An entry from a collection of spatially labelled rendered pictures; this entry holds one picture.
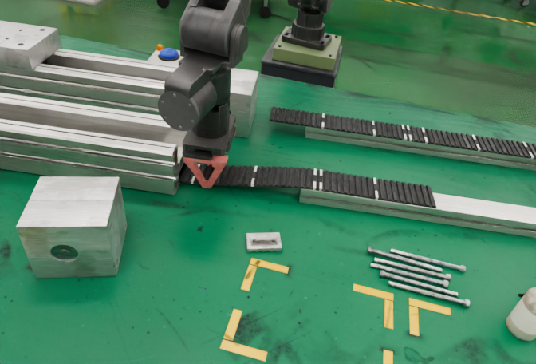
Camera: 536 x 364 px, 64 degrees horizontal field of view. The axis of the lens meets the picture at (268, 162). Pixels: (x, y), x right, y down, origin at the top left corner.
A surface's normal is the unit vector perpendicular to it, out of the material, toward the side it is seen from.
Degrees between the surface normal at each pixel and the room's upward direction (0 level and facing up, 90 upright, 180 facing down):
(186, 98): 89
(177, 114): 89
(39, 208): 0
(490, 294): 0
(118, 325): 0
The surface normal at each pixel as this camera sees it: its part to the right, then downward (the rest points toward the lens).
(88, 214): 0.09, -0.78
